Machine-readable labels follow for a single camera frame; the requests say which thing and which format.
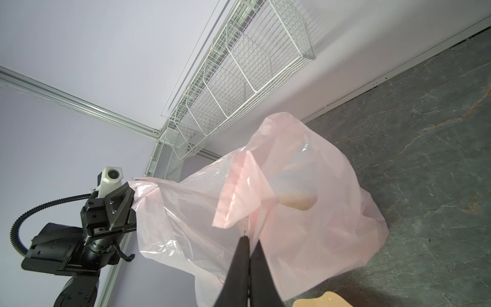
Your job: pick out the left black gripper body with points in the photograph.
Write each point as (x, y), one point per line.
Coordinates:
(101, 246)

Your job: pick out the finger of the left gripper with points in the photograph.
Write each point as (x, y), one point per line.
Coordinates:
(118, 204)

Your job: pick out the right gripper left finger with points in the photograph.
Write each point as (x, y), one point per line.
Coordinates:
(235, 290)

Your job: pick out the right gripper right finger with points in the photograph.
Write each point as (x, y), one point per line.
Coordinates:
(263, 292)

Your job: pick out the pink plastic bag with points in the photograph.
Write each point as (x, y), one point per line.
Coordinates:
(288, 189)

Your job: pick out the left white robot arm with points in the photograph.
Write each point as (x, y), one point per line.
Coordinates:
(80, 252)

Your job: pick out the small white mesh basket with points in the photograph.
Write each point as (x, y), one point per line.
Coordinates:
(168, 157)

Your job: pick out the beige scalloped fruit bowl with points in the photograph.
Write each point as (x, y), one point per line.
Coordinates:
(328, 299)

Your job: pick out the long white wire basket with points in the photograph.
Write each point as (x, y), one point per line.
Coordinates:
(259, 45)

